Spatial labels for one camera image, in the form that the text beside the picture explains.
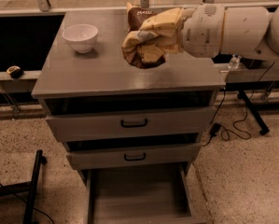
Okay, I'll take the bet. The grey open bottom drawer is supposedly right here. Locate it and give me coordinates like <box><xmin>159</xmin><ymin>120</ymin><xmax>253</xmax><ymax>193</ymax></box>
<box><xmin>84</xmin><ymin>163</ymin><xmax>207</xmax><ymax>224</ymax></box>

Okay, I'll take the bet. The black floor cable left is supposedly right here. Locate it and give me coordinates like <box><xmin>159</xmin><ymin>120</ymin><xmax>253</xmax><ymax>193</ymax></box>
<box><xmin>0</xmin><ymin>175</ymin><xmax>56</xmax><ymax>224</ymax></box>

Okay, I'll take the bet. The grey top drawer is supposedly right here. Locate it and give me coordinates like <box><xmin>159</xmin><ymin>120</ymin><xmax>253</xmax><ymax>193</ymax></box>
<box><xmin>47</xmin><ymin>106</ymin><xmax>215</xmax><ymax>142</ymax></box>

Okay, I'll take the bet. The black middle drawer handle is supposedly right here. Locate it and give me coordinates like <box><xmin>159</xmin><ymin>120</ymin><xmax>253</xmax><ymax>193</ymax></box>
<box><xmin>124</xmin><ymin>153</ymin><xmax>146</xmax><ymax>161</ymax></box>

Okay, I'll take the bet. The grey drawer cabinet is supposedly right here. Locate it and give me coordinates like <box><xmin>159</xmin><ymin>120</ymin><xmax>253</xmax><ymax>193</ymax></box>
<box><xmin>31</xmin><ymin>7</ymin><xmax>226</xmax><ymax>185</ymax></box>

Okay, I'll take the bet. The grey middle drawer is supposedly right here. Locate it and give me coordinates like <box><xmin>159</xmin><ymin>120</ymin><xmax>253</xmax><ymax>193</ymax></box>
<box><xmin>67</xmin><ymin>143</ymin><xmax>201</xmax><ymax>170</ymax></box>

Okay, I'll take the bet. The black table leg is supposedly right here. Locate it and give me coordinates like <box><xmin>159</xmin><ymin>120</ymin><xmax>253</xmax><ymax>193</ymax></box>
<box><xmin>238</xmin><ymin>90</ymin><xmax>270</xmax><ymax>135</ymax></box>

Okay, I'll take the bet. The white ceramic bowl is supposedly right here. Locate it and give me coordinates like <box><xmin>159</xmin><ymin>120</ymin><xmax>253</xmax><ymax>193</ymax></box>
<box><xmin>63</xmin><ymin>24</ymin><xmax>99</xmax><ymax>53</ymax></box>

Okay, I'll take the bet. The black power adapter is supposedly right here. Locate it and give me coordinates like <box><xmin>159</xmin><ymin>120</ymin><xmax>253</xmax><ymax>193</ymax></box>
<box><xmin>210</xmin><ymin>123</ymin><xmax>221</xmax><ymax>137</ymax></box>

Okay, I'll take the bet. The black metal stand leg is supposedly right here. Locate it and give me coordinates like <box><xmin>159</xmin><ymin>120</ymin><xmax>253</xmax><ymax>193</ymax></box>
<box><xmin>0</xmin><ymin>150</ymin><xmax>47</xmax><ymax>224</ymax></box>

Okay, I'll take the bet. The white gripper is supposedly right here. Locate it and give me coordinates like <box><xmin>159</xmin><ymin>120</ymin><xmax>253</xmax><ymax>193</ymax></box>
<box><xmin>121</xmin><ymin>4</ymin><xmax>225</xmax><ymax>63</ymax></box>

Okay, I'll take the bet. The black top drawer handle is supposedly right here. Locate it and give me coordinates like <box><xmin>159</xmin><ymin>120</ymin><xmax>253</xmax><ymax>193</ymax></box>
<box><xmin>120</xmin><ymin>119</ymin><xmax>148</xmax><ymax>128</ymax></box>

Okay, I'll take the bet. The black drawer handle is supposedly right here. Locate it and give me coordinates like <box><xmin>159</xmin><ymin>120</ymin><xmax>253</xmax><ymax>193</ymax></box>
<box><xmin>124</xmin><ymin>153</ymin><xmax>146</xmax><ymax>161</ymax></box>
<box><xmin>120</xmin><ymin>119</ymin><xmax>148</xmax><ymax>128</ymax></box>

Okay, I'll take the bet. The metal shelf bracket left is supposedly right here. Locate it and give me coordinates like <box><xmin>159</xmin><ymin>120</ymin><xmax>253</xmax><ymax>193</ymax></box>
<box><xmin>0</xmin><ymin>84</ymin><xmax>21</xmax><ymax>119</ymax></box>

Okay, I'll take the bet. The black and yellow tape measure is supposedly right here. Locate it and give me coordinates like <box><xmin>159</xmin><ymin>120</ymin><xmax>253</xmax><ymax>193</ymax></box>
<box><xmin>7</xmin><ymin>65</ymin><xmax>24</xmax><ymax>78</ymax></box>

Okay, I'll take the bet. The clear plastic water bottle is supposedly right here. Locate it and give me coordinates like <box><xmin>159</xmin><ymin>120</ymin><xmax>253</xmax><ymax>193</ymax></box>
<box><xmin>228</xmin><ymin>54</ymin><xmax>241</xmax><ymax>70</ymax></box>

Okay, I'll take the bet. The black power cable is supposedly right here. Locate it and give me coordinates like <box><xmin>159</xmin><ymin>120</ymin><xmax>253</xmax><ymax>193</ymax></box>
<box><xmin>201</xmin><ymin>60</ymin><xmax>277</xmax><ymax>147</ymax></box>

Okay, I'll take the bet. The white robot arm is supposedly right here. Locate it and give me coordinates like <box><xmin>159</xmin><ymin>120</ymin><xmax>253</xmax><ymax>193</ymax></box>
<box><xmin>121</xmin><ymin>4</ymin><xmax>279</xmax><ymax>69</ymax></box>

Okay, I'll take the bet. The brown chip bag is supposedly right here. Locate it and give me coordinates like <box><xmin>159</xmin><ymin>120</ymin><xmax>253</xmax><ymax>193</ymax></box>
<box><xmin>127</xmin><ymin>3</ymin><xmax>162</xmax><ymax>69</ymax></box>

